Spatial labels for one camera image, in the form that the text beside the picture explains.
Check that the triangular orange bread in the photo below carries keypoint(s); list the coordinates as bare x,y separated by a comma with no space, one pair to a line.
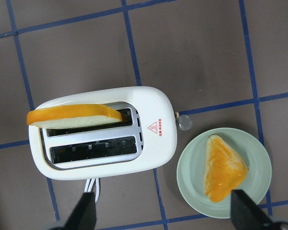
225,169

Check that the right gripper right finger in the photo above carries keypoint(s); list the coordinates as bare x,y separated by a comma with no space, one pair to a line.
245,214

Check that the bread slice in toaster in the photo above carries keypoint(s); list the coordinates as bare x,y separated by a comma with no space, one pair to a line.
73,116

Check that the white two-slot toaster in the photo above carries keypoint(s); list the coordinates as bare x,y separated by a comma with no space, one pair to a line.
145,140

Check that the light green plate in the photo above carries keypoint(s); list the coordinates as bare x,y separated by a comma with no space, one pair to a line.
191,167

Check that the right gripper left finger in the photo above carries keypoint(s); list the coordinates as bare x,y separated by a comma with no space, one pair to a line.
83,217

